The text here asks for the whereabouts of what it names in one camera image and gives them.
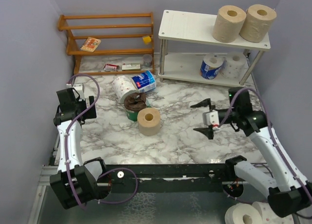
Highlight blue packaged roll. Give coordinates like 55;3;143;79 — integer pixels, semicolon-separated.
200;53;224;80
130;71;156;93

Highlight white dotted roll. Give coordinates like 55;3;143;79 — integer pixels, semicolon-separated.
220;52;247;79
252;202;294;224
112;75;137;103

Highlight brown roll back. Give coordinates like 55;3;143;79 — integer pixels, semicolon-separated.
212;5;246;43

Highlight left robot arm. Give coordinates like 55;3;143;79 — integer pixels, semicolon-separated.
49;84;109;209

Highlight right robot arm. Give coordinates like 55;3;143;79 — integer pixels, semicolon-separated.
192;87;312;218

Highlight white two-tier shelf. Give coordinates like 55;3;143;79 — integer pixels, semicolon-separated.
158;10;271;87

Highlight green wrapped brown roll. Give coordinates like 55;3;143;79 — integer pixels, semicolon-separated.
124;93;149;122

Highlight red white small box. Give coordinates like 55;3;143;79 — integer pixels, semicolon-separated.
103;63;119;72

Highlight white green flat box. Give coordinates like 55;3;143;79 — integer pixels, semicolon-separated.
121;62;141;71

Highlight orange booklet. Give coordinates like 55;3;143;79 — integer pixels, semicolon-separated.
80;37;101;53

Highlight grey small cup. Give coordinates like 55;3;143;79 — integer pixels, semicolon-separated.
142;54;153;67

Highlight yellow sponge block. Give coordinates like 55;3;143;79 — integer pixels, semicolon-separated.
142;36;152;44

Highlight white dotted roll bottom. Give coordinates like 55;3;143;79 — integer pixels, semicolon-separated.
252;202;294;224

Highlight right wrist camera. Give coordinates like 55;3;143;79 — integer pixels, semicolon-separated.
202;110;220;131

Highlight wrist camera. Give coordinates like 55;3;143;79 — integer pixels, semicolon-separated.
202;110;220;131
66;83;85;101

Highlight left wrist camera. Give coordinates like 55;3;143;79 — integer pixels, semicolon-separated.
66;83;85;101

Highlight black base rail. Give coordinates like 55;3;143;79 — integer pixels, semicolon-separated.
97;164;244;197

